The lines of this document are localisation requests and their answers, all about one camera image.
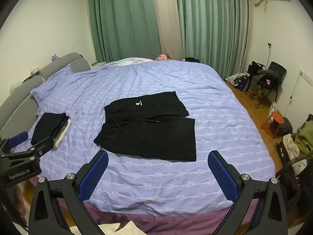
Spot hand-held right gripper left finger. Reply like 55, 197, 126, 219
29, 149, 109, 235

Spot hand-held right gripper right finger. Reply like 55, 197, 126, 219
207, 150, 288, 235

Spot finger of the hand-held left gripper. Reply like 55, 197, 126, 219
0, 136, 55, 163
0, 131, 29, 155

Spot black pants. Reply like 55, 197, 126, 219
94, 91, 197, 162

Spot folded black garment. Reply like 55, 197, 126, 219
31, 113, 68, 145

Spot folded white garment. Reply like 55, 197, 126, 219
52, 119, 72, 150

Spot grey padded headboard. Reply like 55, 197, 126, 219
0, 52, 91, 134

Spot purple bed skirt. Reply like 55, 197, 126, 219
82, 197, 260, 234

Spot white crumpled cloth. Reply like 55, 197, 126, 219
282, 133, 302, 160

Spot orange stool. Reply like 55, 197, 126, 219
261, 111, 285, 139

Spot purple floral bed sheet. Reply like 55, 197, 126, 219
30, 59, 277, 217

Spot green clothes pile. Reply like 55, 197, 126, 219
295, 121, 313, 153

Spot white shopping bag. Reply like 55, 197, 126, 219
225, 73, 250, 92

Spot olive jacket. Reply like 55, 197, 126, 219
253, 70, 280, 96

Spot black bag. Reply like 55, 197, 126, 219
247, 61, 266, 79

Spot pale printed blanket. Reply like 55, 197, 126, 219
92, 57, 157, 68

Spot black chair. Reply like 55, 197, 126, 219
248, 61, 287, 108

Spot green curtain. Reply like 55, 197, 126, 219
87, 0, 162, 63
175, 0, 241, 74

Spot beige curtain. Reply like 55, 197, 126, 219
149, 0, 184, 60

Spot thick black cable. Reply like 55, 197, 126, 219
276, 151, 313, 178

